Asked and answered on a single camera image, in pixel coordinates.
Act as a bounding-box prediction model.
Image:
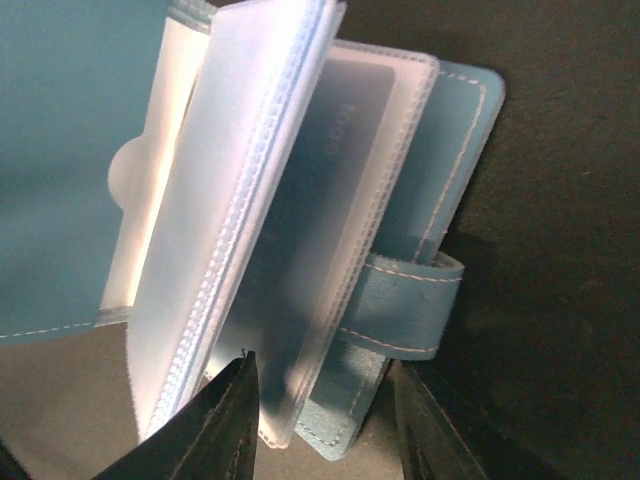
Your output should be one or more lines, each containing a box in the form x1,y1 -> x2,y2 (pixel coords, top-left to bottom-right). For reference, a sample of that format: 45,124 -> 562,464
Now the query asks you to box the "blue leather card holder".
1,1 -> 505,461

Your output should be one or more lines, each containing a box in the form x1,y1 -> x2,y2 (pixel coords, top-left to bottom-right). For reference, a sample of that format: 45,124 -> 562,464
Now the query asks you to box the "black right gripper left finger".
96,351 -> 259,480

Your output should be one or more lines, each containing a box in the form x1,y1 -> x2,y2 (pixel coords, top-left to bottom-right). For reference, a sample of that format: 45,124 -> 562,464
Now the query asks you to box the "red white april card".
221,59 -> 396,417

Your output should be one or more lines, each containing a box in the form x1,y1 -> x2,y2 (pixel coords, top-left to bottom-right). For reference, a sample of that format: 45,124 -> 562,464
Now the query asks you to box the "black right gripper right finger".
390,360 -> 488,479

